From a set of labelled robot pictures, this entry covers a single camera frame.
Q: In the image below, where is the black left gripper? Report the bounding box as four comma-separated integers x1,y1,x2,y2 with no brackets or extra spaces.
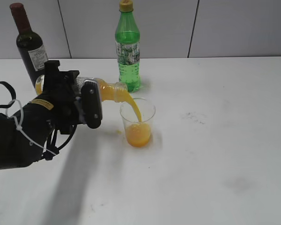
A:
25,60,103,135

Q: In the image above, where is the orange juice bottle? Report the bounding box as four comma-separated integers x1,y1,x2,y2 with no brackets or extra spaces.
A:
35,74,129,104

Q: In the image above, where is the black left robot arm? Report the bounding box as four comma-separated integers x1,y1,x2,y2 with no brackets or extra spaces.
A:
0,60,102,170

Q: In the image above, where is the transparent plastic cup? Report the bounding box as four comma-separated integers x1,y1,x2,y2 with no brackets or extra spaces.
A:
120,97,156,148

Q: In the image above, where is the dark red wine bottle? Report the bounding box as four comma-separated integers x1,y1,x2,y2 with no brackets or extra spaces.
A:
9,2,48,86

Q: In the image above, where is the white zip tie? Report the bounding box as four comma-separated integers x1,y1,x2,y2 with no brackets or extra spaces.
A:
6,99,56,156

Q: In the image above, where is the green soda bottle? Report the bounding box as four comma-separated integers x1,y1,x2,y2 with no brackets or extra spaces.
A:
115,0,141,92

